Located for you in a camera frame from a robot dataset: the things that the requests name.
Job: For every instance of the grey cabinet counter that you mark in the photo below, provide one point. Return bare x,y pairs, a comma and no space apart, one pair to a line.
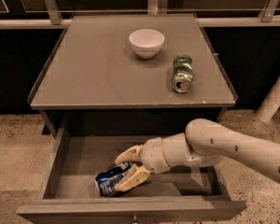
107,89

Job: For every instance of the green crushed soda can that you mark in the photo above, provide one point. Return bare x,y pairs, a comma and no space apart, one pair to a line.
182,73

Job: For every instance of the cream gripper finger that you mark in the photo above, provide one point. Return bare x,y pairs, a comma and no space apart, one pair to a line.
131,154
134,177

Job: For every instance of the metal railing frame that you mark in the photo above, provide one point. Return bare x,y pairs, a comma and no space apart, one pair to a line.
25,14

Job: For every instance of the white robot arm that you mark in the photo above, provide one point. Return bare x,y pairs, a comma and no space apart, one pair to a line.
202,144

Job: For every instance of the white ceramic bowl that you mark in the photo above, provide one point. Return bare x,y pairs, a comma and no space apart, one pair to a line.
146,43

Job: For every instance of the white rounded gripper body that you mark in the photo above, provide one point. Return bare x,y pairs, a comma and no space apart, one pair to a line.
153,155

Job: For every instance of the brass drawer knob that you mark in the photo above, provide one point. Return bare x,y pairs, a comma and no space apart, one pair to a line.
135,219

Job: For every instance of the blue pepsi can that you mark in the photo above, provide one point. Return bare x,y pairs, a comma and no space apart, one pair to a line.
106,181

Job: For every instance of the open grey top drawer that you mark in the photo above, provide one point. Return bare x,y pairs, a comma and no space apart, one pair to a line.
69,195

